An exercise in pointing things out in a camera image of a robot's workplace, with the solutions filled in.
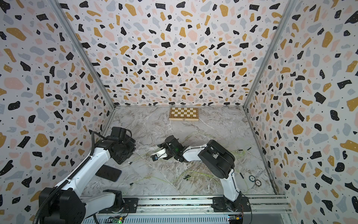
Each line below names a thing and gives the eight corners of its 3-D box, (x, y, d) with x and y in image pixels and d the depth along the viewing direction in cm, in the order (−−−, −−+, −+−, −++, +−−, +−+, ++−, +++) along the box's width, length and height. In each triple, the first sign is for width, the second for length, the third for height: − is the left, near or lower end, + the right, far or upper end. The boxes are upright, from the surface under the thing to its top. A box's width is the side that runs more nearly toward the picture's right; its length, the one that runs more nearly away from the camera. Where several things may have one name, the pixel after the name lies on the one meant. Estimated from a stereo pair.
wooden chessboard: (168, 121, 115) (167, 118, 112) (169, 110, 123) (169, 107, 120) (198, 121, 115) (199, 118, 112) (198, 110, 123) (198, 107, 120)
